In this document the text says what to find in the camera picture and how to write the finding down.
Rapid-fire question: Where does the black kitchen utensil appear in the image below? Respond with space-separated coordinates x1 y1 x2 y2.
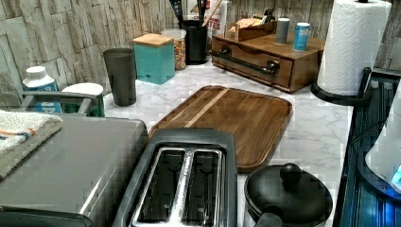
169 0 183 23

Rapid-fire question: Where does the black utensil holder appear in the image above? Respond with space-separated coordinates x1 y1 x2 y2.
180 20 207 65

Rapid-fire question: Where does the grey cylindrical shaker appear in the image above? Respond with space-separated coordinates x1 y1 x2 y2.
275 18 289 44

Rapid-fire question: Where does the dark grey plastic cup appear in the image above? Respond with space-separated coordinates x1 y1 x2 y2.
103 48 136 106

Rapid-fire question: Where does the folded striped towel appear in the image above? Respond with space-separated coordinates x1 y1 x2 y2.
0 111 63 179

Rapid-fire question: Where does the wooden organizer tray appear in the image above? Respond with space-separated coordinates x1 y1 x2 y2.
223 22 277 42

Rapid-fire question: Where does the wooden drawer cabinet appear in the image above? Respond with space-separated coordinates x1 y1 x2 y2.
212 34 324 93

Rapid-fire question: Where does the wooden cutting board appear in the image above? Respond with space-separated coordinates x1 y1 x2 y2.
150 85 292 173

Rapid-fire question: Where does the white bottle blue label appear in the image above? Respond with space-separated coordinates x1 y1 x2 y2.
23 66 61 113

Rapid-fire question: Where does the grey metal appliance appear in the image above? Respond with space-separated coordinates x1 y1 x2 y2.
0 92 148 227

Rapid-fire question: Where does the glass jar with cereal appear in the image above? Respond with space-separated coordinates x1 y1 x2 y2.
161 28 186 70

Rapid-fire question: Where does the teal canister with wooden lid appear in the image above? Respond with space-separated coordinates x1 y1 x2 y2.
132 33 175 84

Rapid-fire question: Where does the cereal box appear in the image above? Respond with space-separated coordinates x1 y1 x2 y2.
184 0 228 51

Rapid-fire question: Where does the wooden spoon handle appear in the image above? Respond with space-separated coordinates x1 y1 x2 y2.
202 0 222 26

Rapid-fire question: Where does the black pot with lid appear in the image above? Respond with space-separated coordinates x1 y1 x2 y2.
244 163 333 227

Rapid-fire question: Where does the white paper towel roll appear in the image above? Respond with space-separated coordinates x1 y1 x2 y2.
317 0 392 95

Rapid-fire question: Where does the wooden drawer front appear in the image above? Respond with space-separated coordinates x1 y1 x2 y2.
212 39 293 89

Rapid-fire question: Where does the black two-slot toaster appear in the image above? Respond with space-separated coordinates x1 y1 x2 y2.
113 128 237 227

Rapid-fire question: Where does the blue cylindrical can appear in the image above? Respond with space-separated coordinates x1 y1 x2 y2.
293 23 310 51

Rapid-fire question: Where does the dark metal drawer handle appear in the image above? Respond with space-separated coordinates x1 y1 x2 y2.
210 47 280 78

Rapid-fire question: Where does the black paper towel holder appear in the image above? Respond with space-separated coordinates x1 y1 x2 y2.
310 67 374 107

